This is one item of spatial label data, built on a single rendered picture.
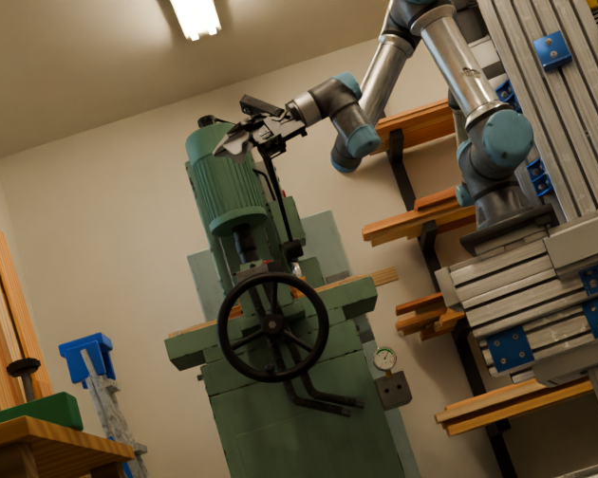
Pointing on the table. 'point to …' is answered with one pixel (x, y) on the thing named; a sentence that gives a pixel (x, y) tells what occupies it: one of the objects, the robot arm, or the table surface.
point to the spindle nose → (245, 243)
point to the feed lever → (286, 223)
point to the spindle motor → (224, 183)
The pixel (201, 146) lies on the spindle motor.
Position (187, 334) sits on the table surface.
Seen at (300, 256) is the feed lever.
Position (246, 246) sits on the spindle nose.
